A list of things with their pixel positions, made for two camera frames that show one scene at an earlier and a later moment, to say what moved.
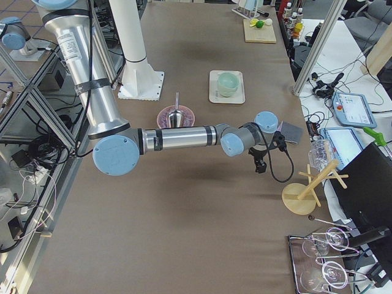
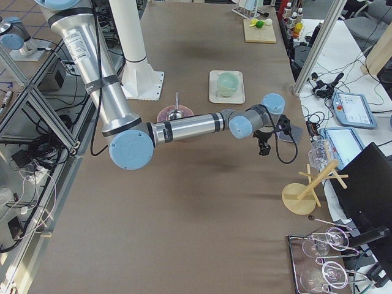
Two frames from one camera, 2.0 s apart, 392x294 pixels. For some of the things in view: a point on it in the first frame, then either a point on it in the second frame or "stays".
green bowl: [227, 87] stays
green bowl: [228, 83] stays
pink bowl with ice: [188, 116] stays
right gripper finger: [260, 167] -> [264, 148]
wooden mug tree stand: [301, 198] stays
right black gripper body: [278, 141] -> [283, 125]
